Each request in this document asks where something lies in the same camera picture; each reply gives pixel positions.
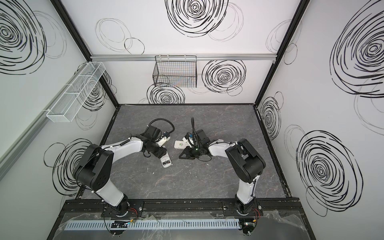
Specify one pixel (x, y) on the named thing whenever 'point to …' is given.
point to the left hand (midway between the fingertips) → (163, 150)
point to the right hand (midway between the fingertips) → (179, 158)
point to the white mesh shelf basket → (66, 107)
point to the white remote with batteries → (180, 144)
